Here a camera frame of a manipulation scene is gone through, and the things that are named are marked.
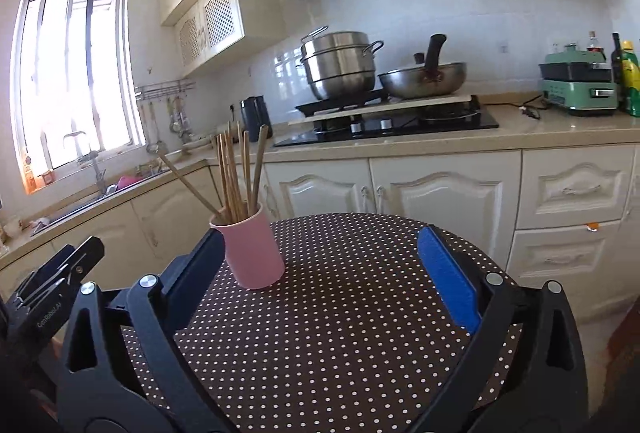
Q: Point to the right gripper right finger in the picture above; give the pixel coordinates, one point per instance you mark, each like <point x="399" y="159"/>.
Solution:
<point x="523" y="369"/>

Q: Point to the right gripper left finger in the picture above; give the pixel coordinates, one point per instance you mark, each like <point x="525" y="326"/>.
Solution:
<point x="98" y="388"/>

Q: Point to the wooden chopstick two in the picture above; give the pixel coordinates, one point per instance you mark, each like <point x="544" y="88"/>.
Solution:
<point x="222" y="177"/>

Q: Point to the wooden chopstick three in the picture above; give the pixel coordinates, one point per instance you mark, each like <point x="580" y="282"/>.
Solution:
<point x="181" y="178"/>

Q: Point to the wooden chopstick one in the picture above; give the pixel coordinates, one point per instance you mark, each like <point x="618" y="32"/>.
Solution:
<point x="234" y="176"/>

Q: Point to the wooden chopstick seven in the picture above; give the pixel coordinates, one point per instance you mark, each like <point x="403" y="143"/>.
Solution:
<point x="228" y="177"/>

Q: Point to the wooden chopstick six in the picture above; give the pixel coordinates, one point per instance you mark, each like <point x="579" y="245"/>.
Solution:
<point x="246" y="173"/>

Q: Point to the chrome sink faucet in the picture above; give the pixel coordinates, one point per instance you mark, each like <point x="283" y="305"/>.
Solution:
<point x="91" y="157"/>

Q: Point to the brown polka dot tablecloth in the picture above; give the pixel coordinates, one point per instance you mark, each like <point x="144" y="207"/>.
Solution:
<point x="353" y="338"/>

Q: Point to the pink cylindrical cup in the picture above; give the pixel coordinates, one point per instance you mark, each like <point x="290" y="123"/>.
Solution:
<point x="252" y="253"/>

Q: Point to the window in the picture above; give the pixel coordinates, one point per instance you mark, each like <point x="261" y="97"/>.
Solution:
<point x="71" y="71"/>

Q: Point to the black gas stove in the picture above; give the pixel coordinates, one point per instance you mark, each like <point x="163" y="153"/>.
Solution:
<point x="436" y="119"/>

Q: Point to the dark blue electric kettle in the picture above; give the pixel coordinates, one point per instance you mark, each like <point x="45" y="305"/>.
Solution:
<point x="255" y="114"/>

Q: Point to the white stone board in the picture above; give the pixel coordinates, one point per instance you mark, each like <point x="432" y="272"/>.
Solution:
<point x="383" y="107"/>

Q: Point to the green electric cooker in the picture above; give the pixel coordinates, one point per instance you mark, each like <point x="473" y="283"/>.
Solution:
<point x="579" y="81"/>

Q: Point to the dark sauce bottle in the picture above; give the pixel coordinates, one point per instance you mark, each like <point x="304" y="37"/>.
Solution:
<point x="617" y="70"/>

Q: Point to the stainless steel steamer pot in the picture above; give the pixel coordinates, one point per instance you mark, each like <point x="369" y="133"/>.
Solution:
<point x="338" y="64"/>

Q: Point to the upper left lattice cabinet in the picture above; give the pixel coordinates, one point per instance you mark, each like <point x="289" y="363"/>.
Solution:
<point x="215" y="33"/>

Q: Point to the wall utensil rack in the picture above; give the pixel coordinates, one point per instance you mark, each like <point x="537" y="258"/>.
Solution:
<point x="163" y="89"/>

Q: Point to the steel wok black handle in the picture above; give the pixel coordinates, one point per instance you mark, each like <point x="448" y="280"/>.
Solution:
<point x="431" y="78"/>

